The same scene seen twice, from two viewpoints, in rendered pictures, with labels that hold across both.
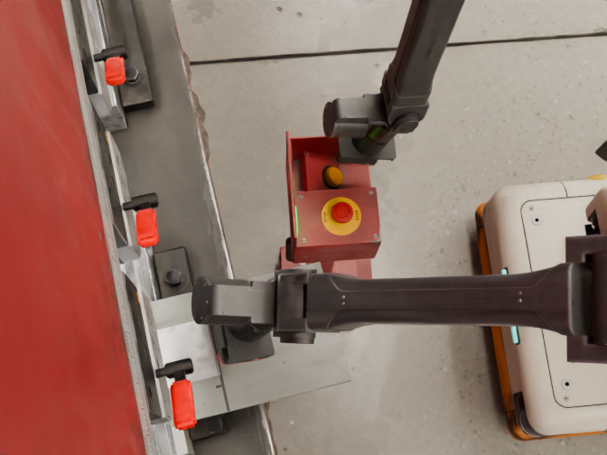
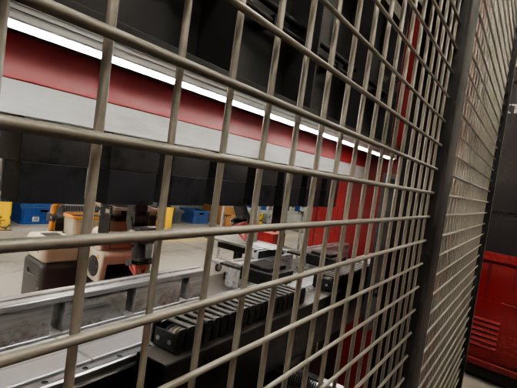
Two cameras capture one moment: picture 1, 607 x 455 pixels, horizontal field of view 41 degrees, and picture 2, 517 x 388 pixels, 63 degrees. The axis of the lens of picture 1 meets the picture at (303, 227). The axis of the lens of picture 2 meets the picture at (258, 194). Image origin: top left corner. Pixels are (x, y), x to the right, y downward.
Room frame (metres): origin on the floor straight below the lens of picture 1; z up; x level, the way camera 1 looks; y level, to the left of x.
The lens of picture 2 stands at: (1.24, 1.49, 1.30)
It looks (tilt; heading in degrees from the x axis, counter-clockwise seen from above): 3 degrees down; 232
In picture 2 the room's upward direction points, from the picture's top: 8 degrees clockwise
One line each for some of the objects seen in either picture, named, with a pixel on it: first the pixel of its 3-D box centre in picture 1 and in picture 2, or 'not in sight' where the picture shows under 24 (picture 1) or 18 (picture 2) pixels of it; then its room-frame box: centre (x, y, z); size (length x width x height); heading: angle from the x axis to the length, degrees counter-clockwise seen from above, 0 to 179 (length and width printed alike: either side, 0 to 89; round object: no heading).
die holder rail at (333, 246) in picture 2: not in sight; (325, 254); (-0.40, 0.03, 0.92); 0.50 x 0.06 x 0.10; 19
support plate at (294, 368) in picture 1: (247, 341); (241, 241); (0.17, 0.07, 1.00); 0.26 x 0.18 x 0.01; 109
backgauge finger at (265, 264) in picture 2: not in sight; (245, 266); (0.46, 0.49, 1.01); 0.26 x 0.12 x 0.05; 109
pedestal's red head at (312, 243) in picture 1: (332, 197); not in sight; (0.49, -0.05, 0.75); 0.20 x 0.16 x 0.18; 9
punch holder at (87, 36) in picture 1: (56, 45); (222, 178); (0.48, 0.33, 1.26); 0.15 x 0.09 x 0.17; 19
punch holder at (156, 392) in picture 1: (114, 358); (283, 185); (0.10, 0.20, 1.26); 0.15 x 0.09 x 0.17; 19
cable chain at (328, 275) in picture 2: not in sight; (347, 274); (0.19, 0.65, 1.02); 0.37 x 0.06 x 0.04; 19
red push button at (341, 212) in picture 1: (341, 214); not in sight; (0.44, -0.07, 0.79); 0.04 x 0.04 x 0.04
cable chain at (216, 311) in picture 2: not in sight; (243, 309); (0.72, 0.83, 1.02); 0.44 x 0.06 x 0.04; 19
